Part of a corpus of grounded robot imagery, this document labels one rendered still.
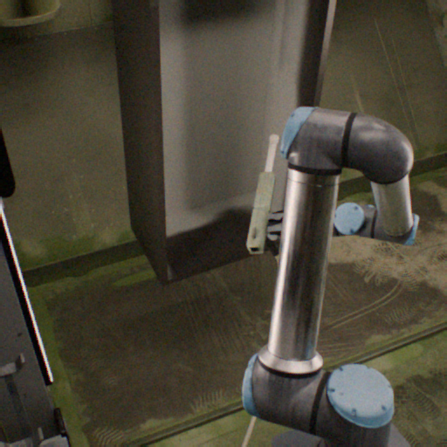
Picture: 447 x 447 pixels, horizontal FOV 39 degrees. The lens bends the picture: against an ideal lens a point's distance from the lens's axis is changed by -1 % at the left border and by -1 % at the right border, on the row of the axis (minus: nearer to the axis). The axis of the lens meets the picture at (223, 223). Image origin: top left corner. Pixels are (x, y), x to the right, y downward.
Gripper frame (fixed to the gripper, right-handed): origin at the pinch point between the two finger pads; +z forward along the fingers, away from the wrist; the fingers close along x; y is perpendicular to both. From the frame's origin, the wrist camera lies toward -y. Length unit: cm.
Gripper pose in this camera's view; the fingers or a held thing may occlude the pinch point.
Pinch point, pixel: (259, 224)
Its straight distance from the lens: 207.3
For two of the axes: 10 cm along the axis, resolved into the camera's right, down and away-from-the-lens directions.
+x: 1.5, -8.0, 5.7
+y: 3.3, 5.9, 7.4
